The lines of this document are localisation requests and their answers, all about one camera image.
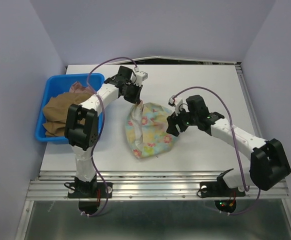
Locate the blue plastic bin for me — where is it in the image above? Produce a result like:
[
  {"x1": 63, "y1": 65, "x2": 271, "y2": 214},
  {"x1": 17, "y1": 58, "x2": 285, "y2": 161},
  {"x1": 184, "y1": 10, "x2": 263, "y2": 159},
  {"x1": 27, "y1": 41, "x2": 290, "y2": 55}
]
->
[{"x1": 34, "y1": 72, "x2": 106, "y2": 145}]

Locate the pink skirt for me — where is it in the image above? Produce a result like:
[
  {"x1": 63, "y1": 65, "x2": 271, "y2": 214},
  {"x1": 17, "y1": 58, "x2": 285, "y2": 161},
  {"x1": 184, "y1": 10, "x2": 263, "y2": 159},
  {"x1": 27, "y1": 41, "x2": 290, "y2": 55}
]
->
[{"x1": 69, "y1": 81, "x2": 94, "y2": 95}]

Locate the brown skirt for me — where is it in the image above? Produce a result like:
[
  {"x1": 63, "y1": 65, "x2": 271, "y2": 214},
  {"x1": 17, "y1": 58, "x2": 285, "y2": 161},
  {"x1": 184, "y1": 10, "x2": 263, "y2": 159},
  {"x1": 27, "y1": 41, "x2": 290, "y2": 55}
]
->
[{"x1": 42, "y1": 92, "x2": 92, "y2": 137}]

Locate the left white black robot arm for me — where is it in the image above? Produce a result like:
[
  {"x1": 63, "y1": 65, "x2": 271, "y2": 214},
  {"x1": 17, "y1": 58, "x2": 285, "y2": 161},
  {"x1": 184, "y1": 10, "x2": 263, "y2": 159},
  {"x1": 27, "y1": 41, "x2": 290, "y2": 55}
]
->
[{"x1": 64, "y1": 66, "x2": 148, "y2": 198}]

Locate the floral pastel skirt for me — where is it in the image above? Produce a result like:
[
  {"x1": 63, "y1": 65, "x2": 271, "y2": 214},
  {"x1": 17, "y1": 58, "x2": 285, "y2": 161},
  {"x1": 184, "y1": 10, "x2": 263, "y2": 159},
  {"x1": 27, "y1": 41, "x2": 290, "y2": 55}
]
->
[{"x1": 125, "y1": 102, "x2": 177, "y2": 159}]

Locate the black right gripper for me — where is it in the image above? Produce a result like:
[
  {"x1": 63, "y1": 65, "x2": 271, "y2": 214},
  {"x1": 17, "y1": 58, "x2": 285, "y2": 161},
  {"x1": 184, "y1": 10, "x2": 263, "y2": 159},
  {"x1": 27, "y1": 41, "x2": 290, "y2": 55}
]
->
[{"x1": 165, "y1": 103, "x2": 199, "y2": 137}]

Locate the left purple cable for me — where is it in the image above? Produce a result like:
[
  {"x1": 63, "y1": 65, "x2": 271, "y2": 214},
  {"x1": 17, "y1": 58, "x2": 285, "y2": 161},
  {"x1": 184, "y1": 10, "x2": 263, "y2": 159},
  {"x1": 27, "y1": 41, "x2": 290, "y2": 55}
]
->
[{"x1": 80, "y1": 57, "x2": 139, "y2": 218}]

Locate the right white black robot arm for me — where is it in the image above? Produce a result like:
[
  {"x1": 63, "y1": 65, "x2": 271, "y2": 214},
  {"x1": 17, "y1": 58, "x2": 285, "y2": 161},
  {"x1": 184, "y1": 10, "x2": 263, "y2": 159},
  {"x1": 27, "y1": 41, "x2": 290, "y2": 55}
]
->
[{"x1": 166, "y1": 95, "x2": 291, "y2": 195}]

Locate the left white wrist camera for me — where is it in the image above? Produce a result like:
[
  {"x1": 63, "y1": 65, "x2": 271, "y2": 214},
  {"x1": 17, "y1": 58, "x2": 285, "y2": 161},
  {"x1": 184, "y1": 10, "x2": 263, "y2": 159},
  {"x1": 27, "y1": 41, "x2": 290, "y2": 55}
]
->
[{"x1": 131, "y1": 71, "x2": 148, "y2": 86}]

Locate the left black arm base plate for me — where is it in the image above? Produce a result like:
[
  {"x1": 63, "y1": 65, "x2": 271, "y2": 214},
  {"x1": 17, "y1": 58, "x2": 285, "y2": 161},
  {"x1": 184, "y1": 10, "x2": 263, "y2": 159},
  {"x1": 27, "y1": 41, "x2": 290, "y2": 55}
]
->
[{"x1": 64, "y1": 182, "x2": 113, "y2": 199}]

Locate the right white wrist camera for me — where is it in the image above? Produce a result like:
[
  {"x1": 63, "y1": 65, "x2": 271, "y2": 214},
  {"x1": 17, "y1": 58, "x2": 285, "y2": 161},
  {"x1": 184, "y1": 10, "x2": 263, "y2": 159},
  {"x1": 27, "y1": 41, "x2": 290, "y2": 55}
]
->
[{"x1": 168, "y1": 95, "x2": 184, "y2": 116}]

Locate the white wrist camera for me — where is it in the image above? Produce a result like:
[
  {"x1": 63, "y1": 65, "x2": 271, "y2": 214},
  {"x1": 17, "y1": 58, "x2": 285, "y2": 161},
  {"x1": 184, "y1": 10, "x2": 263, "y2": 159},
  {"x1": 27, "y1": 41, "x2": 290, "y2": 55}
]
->
[
  {"x1": 131, "y1": 71, "x2": 148, "y2": 86},
  {"x1": 168, "y1": 95, "x2": 184, "y2": 116}
]

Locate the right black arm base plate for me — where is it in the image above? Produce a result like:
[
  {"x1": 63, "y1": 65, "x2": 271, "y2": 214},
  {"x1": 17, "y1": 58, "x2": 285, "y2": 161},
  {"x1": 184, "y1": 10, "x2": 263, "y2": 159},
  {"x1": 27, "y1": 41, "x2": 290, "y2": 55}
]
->
[{"x1": 196, "y1": 181, "x2": 246, "y2": 198}]

